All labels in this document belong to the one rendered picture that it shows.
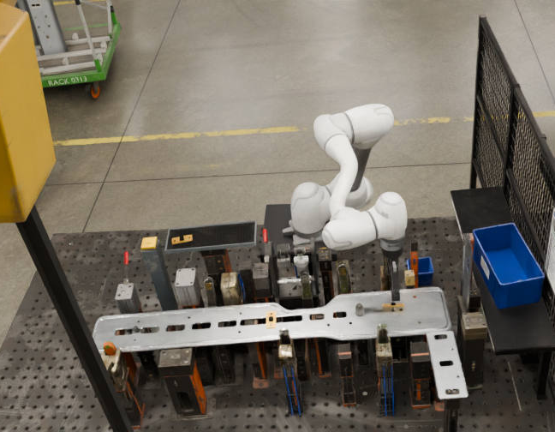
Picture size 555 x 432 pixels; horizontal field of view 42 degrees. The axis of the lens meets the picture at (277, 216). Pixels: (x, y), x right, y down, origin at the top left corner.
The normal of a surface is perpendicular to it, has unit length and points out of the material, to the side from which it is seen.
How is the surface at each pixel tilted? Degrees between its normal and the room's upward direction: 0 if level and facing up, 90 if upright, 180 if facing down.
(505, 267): 0
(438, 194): 0
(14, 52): 100
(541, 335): 0
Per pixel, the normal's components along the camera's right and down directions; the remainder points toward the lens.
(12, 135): 1.00, 0.09
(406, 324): -0.12, -0.76
